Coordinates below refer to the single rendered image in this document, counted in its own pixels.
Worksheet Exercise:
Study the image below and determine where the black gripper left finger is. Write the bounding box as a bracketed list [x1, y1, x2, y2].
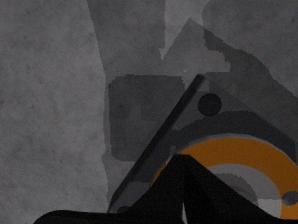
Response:
[33, 154, 185, 224]

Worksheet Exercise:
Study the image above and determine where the orange round plate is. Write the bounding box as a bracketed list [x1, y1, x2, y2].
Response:
[148, 133, 298, 220]

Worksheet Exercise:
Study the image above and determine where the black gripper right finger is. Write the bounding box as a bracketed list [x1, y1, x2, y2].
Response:
[182, 154, 298, 224]

